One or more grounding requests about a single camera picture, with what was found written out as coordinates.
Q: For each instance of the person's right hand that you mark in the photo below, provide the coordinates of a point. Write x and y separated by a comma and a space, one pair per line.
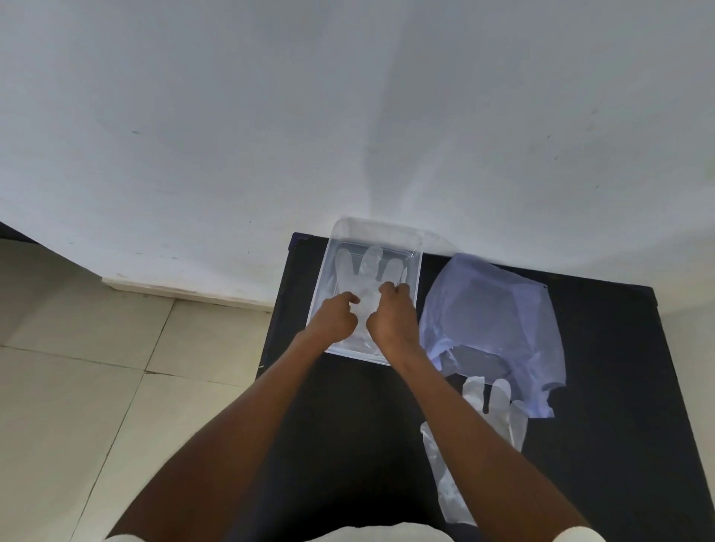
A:
394, 326

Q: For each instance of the translucent blue plastic bag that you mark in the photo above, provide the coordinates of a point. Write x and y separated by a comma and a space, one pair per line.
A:
491, 312

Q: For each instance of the person's left forearm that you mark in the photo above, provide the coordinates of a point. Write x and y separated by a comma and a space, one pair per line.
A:
234, 441

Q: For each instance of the person's right fingers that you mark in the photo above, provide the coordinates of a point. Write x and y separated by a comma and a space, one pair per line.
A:
391, 288

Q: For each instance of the person's right forearm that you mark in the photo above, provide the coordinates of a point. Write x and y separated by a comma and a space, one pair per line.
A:
480, 452

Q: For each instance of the clear plastic container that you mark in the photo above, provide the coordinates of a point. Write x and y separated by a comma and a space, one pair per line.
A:
341, 245

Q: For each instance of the person's left thumb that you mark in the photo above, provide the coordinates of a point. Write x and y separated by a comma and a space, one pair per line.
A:
352, 320

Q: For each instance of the person's left hand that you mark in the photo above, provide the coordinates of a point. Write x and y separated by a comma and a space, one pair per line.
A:
329, 323

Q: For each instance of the clear plastic glove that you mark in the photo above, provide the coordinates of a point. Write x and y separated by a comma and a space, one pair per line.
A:
370, 268
500, 402

